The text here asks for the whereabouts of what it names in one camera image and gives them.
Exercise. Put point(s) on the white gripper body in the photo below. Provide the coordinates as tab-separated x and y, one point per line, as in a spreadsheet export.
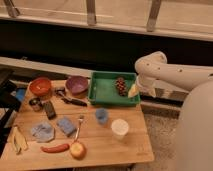
146	84

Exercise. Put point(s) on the metal fork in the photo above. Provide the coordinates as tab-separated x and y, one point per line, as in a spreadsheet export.
80	121

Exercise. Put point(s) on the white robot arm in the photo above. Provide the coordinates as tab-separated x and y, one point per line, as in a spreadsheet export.
194	133

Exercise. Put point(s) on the yellow item in tray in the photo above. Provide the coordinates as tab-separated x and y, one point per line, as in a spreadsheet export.
133	91

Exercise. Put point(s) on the red grape bunch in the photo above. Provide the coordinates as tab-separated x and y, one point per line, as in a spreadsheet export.
121	86

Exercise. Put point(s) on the green plastic tray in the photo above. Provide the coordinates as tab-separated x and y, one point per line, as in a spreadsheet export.
102	89

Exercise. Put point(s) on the white plastic cup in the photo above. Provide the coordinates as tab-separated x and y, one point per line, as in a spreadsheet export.
120	128

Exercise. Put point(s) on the blue plastic cup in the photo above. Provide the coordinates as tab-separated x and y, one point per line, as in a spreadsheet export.
101	115

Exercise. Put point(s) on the purple bowl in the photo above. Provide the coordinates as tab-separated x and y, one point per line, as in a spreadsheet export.
77	84

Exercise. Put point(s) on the blue sponge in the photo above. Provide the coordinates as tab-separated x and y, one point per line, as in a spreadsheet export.
66	126

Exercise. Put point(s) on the yellow red apple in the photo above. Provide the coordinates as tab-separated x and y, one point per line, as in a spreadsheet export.
77	150

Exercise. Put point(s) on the black rectangular block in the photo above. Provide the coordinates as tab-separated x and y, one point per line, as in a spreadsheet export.
49	109

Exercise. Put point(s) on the orange bowl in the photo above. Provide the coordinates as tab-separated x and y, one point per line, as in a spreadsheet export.
40	86

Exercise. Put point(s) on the red chili pepper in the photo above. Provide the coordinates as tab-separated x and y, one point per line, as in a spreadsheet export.
55	149

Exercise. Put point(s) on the small metal cup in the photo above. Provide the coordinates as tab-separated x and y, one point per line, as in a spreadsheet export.
36	104

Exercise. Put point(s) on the light blue cloth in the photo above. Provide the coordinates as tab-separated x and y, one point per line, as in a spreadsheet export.
43	132

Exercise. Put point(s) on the black chair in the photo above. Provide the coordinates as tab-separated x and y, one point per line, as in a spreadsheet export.
8	102

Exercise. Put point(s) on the black handled peeler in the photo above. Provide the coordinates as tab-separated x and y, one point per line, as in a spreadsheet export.
60	91

